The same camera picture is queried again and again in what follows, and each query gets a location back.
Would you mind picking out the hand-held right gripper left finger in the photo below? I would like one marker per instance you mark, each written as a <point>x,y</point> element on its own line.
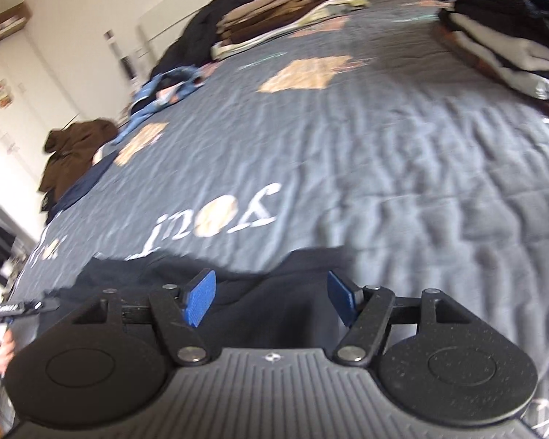
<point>200,297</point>

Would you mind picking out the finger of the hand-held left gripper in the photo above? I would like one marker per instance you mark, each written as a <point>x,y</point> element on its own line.
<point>43,305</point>

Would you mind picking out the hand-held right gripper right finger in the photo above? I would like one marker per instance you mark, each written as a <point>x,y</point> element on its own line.
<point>341,297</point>

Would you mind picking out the black printed t-shirt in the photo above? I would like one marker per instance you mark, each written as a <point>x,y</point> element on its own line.
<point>265,302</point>

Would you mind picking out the clothes rack with hanging clothes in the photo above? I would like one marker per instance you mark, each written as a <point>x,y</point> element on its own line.
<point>0,238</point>

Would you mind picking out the blue patterned clothes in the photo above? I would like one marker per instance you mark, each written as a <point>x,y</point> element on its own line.
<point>164,91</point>

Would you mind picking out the stack of folded brown clothes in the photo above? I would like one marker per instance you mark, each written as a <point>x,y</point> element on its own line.
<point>283,13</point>

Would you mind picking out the stack of folded dark clothes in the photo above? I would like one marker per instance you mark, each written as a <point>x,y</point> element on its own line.
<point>508,32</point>

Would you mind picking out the navy blue garment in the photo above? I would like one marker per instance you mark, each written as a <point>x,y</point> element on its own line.
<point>80,187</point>

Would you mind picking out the grey printed bedspread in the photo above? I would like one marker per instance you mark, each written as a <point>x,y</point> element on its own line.
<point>370,155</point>

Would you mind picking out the brown jacket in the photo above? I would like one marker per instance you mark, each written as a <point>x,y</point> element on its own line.
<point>73,155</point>

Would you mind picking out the white wardrobe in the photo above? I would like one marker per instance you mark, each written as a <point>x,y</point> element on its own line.
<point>27,123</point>

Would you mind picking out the cartoon mouse sticker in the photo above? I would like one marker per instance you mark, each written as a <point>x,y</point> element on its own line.
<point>1,95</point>

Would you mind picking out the black hair brush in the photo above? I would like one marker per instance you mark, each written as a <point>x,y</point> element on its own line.
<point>126,66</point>

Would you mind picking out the black jacket pile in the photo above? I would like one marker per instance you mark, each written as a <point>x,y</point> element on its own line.
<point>201,32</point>

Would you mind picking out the large cardboard box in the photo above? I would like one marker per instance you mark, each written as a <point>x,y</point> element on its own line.
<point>7,25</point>

